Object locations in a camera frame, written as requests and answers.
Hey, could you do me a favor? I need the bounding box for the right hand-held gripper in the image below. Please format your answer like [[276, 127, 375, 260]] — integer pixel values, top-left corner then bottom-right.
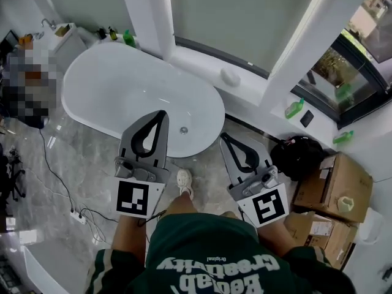
[[219, 132, 290, 229]]

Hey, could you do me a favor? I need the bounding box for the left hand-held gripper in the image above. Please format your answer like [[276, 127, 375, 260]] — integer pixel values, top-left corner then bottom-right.
[[113, 110, 180, 220]]

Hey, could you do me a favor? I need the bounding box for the white bathtub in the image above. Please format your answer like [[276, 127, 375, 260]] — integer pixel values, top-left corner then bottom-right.
[[60, 42, 227, 159]]

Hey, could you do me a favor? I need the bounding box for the person's left forearm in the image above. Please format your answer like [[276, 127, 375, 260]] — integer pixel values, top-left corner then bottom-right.
[[112, 214, 154, 257]]

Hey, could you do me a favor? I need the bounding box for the person's right forearm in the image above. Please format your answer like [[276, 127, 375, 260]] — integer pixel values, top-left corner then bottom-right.
[[254, 220, 295, 257]]

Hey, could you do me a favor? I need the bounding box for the black bag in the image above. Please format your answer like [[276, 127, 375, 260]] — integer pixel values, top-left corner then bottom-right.
[[269, 135, 325, 182]]

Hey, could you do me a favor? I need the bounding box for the person's white shoe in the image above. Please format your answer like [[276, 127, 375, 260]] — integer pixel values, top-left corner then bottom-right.
[[176, 168, 195, 200]]

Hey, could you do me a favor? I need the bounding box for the green plastic bottle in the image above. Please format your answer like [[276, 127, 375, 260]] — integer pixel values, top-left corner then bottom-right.
[[284, 97, 306, 120], [122, 29, 137, 48], [332, 130, 355, 145]]

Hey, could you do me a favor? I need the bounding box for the person's left leg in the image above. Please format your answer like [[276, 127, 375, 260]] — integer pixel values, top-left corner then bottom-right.
[[166, 190, 200, 217]]

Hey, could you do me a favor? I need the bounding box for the black flat phone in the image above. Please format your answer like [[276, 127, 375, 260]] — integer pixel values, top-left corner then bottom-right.
[[300, 110, 315, 128]]

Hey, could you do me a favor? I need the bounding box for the large cardboard box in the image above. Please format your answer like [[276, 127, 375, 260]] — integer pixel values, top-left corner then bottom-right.
[[292, 151, 374, 224]]

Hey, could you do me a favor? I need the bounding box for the white power strip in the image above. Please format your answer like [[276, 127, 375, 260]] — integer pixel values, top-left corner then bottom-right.
[[70, 209, 88, 225]]

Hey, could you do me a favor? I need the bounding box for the person's green printed shirt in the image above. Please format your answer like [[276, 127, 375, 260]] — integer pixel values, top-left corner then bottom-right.
[[86, 212, 360, 294]]

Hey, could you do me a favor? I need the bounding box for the cream tape roll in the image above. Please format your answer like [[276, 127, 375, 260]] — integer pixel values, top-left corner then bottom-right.
[[337, 195, 356, 213]]

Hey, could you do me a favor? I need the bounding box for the labelled cardboard box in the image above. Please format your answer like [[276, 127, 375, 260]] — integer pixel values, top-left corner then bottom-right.
[[284, 210, 359, 271]]

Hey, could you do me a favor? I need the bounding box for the white sink cabinet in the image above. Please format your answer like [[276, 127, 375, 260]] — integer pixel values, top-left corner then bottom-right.
[[45, 22, 89, 73]]

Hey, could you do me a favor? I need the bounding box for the chrome faucet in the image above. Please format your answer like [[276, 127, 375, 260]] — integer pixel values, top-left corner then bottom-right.
[[40, 18, 58, 31]]

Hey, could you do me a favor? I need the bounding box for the white curved fixture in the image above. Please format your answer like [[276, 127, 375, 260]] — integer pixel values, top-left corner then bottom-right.
[[20, 240, 92, 294]]

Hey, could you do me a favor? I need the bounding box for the thin black cable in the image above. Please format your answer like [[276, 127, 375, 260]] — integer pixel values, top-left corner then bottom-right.
[[78, 206, 119, 224]]

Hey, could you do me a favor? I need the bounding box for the black power cable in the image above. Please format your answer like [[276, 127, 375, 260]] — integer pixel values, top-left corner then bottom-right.
[[38, 126, 76, 212]]

